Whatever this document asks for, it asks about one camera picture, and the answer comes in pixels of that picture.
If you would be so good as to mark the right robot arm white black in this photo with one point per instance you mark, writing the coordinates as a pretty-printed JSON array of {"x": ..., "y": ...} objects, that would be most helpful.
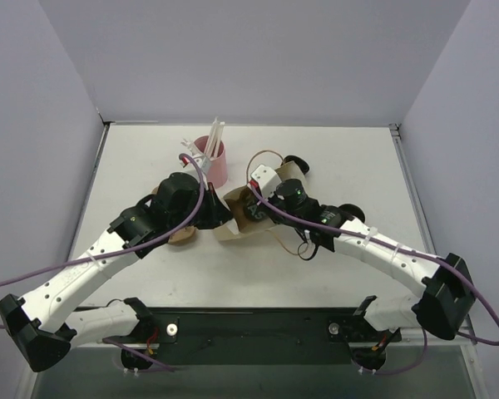
[{"x": 437, "y": 300}]

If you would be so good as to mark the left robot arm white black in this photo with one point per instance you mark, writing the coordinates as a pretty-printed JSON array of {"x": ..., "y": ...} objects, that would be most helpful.
[{"x": 45, "y": 323}]

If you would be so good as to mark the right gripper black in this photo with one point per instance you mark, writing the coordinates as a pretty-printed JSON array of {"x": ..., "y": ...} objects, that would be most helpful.
[{"x": 264, "y": 206}]

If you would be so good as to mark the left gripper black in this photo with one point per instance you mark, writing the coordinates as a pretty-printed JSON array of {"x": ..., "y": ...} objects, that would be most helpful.
[{"x": 212, "y": 206}]

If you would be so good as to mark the white paper straw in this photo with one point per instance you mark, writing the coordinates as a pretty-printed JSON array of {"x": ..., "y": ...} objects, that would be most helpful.
[
  {"x": 219, "y": 132},
  {"x": 210, "y": 143}
]

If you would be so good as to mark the stack of black lids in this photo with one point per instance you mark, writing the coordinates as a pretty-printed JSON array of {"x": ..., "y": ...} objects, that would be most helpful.
[{"x": 302, "y": 164}]

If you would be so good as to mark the pink straw holder cup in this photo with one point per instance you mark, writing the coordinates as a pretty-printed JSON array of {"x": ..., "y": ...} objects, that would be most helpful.
[{"x": 216, "y": 169}]

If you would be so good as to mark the dark translucent coffee cup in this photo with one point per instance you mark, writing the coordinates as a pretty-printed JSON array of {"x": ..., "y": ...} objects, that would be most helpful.
[{"x": 252, "y": 209}]

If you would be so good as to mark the brown paper bag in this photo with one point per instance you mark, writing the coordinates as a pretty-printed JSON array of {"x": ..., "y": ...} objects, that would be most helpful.
[{"x": 240, "y": 227}]

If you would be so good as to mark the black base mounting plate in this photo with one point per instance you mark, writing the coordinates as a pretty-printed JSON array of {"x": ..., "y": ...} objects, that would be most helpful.
[{"x": 260, "y": 337}]

